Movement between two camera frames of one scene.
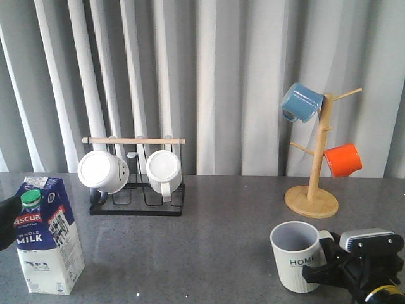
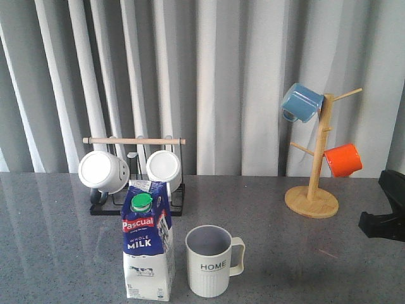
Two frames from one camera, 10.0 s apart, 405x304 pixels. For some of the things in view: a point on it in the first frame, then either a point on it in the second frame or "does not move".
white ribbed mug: [164, 170] does not move
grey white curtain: [213, 72] does not move
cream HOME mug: [295, 244] -> [213, 256]
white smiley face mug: [102, 171] does not move
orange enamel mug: [343, 160] does not move
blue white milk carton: [47, 240] -> [148, 240]
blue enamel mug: [302, 102] does not move
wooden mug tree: [309, 202] does not move
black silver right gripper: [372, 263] -> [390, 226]
